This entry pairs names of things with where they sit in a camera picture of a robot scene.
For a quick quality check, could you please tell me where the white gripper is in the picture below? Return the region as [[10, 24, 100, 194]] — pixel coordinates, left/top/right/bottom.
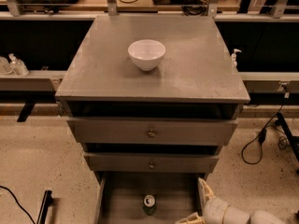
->
[[175, 177, 250, 224]]

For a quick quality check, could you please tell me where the green soda can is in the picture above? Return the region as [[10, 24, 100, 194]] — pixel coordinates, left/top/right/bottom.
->
[[142, 194, 157, 216]]

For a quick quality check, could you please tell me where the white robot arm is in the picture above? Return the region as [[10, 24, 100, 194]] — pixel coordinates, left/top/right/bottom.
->
[[175, 178, 285, 224]]

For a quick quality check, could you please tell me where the bottom grey drawer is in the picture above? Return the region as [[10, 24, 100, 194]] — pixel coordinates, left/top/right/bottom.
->
[[95, 172, 201, 224]]

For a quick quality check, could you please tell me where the grey drawer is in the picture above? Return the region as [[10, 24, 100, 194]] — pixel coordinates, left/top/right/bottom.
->
[[67, 118, 237, 146], [83, 152, 219, 174], [95, 172, 201, 224]]

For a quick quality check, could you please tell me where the middle grey drawer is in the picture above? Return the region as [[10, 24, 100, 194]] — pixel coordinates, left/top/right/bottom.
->
[[83, 152, 219, 174]]

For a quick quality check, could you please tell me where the grey drawer cabinet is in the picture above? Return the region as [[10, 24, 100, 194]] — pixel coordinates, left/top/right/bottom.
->
[[56, 14, 249, 220]]

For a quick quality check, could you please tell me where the top grey drawer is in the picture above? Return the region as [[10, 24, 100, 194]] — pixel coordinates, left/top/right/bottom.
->
[[67, 118, 237, 146]]

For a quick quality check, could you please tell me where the black diagonal leg right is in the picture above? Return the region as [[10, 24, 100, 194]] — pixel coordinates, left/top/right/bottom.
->
[[277, 112, 299, 161]]

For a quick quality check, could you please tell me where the white pump bottle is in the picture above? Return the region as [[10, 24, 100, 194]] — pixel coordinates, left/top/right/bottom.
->
[[231, 49, 242, 67]]

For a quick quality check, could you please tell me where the black floor stand left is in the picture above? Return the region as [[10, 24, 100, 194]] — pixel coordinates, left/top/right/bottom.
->
[[36, 190, 53, 224]]

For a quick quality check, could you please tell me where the white ceramic bowl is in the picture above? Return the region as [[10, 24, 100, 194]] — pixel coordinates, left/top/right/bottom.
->
[[128, 39, 166, 71]]

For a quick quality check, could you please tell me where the clear spray bottle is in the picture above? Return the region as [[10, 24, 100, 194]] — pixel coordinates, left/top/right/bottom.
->
[[8, 53, 29, 77]]

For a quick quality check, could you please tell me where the clear plastic bottle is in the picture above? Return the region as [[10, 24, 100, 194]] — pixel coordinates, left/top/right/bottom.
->
[[0, 57, 12, 75]]

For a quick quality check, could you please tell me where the black floor cable right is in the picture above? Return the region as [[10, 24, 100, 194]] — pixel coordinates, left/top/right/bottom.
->
[[240, 91, 291, 165]]

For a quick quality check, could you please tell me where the black floor cable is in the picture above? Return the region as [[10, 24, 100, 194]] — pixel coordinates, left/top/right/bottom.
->
[[240, 91, 291, 165], [0, 185, 35, 224]]

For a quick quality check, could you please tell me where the black floor cable left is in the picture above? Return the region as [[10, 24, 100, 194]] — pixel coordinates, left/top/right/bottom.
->
[[0, 185, 35, 224]]

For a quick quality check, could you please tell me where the black cable bundle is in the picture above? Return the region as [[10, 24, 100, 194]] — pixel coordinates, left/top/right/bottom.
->
[[180, 0, 209, 17]]

